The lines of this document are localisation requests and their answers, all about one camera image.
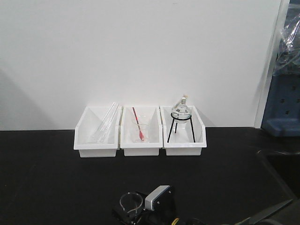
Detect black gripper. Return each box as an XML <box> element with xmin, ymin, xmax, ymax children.
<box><xmin>112</xmin><ymin>191</ymin><xmax>178</xmax><ymax>225</ymax></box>

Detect clear glass beaker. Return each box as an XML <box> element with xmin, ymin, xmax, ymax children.
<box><xmin>119</xmin><ymin>192</ymin><xmax>143</xmax><ymax>218</ymax></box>

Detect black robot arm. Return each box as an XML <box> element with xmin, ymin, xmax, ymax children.
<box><xmin>112</xmin><ymin>186</ymin><xmax>293</xmax><ymax>225</ymax></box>

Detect small beaker in bin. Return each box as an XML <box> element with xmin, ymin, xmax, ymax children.
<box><xmin>132</xmin><ymin>124</ymin><xmax>149</xmax><ymax>143</ymax></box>

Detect red stirring spatula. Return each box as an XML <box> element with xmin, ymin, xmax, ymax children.
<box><xmin>132</xmin><ymin>107</ymin><xmax>145</xmax><ymax>142</ymax></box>

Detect clear glass tubes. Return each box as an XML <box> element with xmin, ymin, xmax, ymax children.
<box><xmin>87</xmin><ymin>102</ymin><xmax>119</xmax><ymax>143</ymax></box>

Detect left white storage bin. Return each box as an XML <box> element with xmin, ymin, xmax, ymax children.
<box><xmin>74</xmin><ymin>106</ymin><xmax>122</xmax><ymax>158</ymax></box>

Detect white storage bin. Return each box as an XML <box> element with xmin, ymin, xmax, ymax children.
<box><xmin>74</xmin><ymin>106</ymin><xmax>122</xmax><ymax>158</ymax></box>
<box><xmin>160</xmin><ymin>105</ymin><xmax>207</xmax><ymax>156</ymax></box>
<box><xmin>120</xmin><ymin>105</ymin><xmax>163</xmax><ymax>156</ymax></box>

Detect right white storage bin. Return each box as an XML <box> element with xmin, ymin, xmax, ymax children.
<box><xmin>160</xmin><ymin>105</ymin><xmax>207</xmax><ymax>156</ymax></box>

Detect middle white storage bin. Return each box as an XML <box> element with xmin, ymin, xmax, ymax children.
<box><xmin>120</xmin><ymin>105</ymin><xmax>163</xmax><ymax>156</ymax></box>

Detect black tripod stand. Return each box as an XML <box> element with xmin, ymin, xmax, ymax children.
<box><xmin>167</xmin><ymin>112</ymin><xmax>196</xmax><ymax>143</ymax></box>

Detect round glass flask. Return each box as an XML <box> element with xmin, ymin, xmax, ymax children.
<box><xmin>171</xmin><ymin>95</ymin><xmax>192</xmax><ymax>123</ymax></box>

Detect black sink basin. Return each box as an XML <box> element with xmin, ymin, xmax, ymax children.
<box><xmin>256</xmin><ymin>150</ymin><xmax>300</xmax><ymax>210</ymax></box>

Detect blue equipment rack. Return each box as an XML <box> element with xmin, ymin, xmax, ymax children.
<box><xmin>261</xmin><ymin>0</ymin><xmax>300</xmax><ymax>137</ymax></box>

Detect clear plastic bag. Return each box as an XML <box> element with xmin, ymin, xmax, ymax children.
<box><xmin>274</xmin><ymin>13</ymin><xmax>300</xmax><ymax>76</ymax></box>

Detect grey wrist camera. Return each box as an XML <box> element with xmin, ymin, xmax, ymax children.
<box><xmin>144</xmin><ymin>185</ymin><xmax>171</xmax><ymax>211</ymax></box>

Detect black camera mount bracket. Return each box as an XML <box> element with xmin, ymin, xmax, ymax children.
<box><xmin>157</xmin><ymin>186</ymin><xmax>176</xmax><ymax>222</ymax></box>

